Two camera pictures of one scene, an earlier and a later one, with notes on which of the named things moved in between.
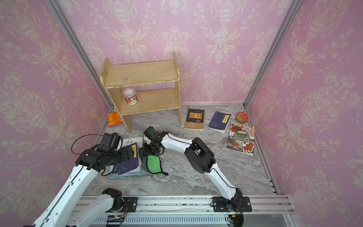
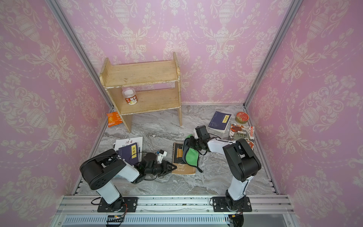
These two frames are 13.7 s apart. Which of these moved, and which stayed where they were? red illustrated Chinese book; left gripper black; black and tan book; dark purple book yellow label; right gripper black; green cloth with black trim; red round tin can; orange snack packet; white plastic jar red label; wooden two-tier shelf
Moved: black and tan book; green cloth with black trim; right gripper black; left gripper black
Stayed: wooden two-tier shelf; red illustrated Chinese book; orange snack packet; white plastic jar red label; dark purple book yellow label; red round tin can
